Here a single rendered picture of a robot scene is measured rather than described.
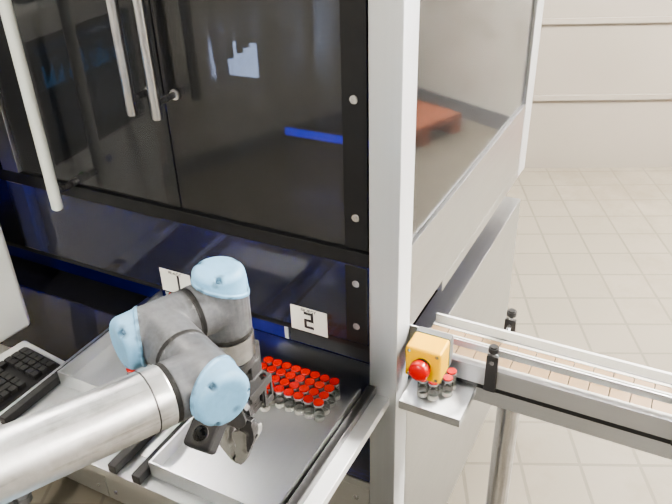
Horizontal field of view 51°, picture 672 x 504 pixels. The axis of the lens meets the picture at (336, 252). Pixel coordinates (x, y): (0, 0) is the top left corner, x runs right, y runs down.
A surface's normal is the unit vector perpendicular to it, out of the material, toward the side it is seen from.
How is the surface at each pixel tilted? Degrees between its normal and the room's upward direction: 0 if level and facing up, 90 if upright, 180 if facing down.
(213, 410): 90
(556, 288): 0
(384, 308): 90
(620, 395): 0
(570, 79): 90
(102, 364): 0
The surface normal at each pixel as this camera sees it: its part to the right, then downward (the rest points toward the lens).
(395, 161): -0.45, 0.47
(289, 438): -0.03, -0.86
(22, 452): 0.43, -0.38
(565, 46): -0.04, 0.51
